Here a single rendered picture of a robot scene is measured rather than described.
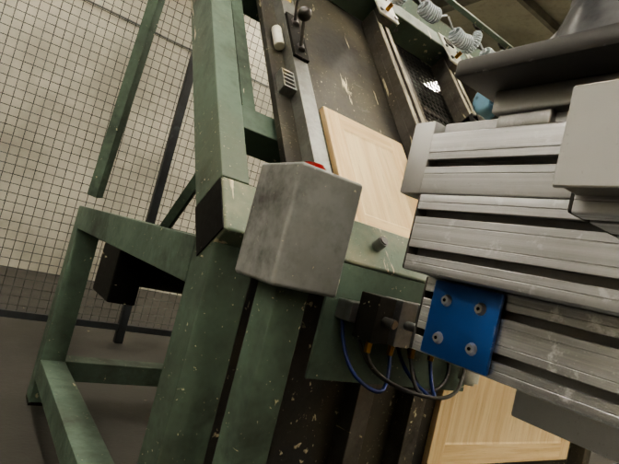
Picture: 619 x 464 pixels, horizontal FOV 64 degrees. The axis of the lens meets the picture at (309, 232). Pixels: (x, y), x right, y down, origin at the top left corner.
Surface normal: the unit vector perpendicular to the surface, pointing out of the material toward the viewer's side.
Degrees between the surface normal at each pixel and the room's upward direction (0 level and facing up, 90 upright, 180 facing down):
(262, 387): 90
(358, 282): 90
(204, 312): 90
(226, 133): 53
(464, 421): 90
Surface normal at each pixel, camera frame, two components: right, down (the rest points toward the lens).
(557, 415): -0.79, -0.23
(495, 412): 0.56, 0.09
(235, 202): 0.59, -0.51
